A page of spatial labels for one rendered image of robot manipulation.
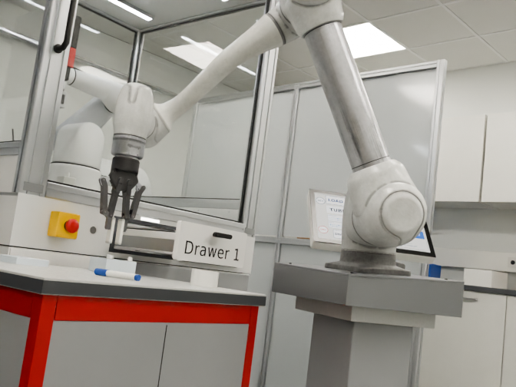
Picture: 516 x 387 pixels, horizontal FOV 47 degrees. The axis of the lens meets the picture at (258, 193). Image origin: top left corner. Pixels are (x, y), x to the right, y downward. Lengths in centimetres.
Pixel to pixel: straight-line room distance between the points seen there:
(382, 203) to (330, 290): 27
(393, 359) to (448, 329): 286
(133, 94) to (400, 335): 98
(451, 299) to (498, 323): 271
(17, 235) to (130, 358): 63
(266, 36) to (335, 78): 28
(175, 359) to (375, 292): 53
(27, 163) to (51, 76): 26
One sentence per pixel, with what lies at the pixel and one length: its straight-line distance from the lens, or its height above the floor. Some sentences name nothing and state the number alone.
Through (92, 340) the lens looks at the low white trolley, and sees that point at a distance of 119.
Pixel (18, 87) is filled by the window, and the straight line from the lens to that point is 192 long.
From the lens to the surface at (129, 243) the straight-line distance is 187.
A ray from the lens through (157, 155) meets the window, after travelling 205.
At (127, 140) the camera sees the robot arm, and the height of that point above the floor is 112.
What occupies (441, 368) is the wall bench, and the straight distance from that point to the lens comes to 459.
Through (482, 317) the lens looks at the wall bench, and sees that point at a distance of 445.
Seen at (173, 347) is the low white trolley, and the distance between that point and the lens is 133.
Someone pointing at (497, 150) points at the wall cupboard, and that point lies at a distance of 495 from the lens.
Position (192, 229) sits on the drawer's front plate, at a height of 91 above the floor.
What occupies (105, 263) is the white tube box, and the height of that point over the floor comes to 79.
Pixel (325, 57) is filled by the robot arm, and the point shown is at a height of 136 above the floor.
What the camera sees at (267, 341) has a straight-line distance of 378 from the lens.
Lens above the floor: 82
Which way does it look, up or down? 7 degrees up
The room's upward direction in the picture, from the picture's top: 7 degrees clockwise
